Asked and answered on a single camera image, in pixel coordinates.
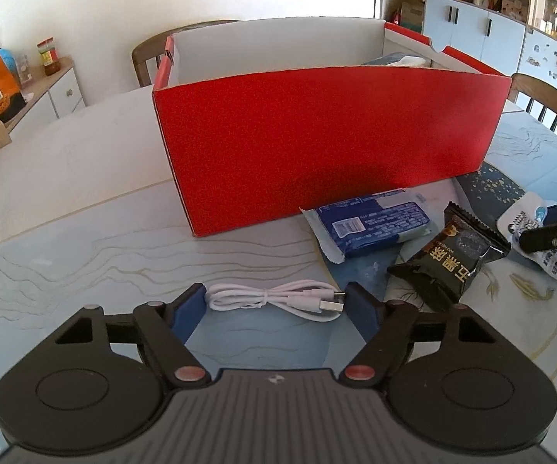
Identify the blue globe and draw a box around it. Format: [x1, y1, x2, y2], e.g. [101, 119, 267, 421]
[0, 48, 18, 77]

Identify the white drawer cabinet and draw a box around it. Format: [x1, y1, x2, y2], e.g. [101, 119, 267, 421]
[6, 56, 85, 139]

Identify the white usb cable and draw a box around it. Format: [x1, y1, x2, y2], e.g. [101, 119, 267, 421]
[205, 278, 347, 323]

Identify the blue patterned table mat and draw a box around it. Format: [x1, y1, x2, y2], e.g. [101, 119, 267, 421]
[0, 110, 557, 464]

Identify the grey shoe cabinet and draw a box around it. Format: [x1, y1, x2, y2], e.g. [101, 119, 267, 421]
[384, 0, 557, 103]

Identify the blue tissue packet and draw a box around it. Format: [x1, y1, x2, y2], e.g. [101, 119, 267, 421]
[301, 189, 433, 265]

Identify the red cardboard box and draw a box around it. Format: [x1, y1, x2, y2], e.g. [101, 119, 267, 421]
[153, 17, 511, 237]

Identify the brown wooden chair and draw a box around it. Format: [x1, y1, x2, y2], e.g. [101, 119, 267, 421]
[131, 19, 237, 88]

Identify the red-labelled jar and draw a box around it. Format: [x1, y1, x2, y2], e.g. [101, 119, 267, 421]
[36, 37, 61, 77]

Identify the black snack packet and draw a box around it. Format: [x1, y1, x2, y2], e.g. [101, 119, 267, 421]
[387, 202, 511, 312]

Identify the white pink snack pouch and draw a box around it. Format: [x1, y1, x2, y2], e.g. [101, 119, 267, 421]
[496, 192, 557, 281]

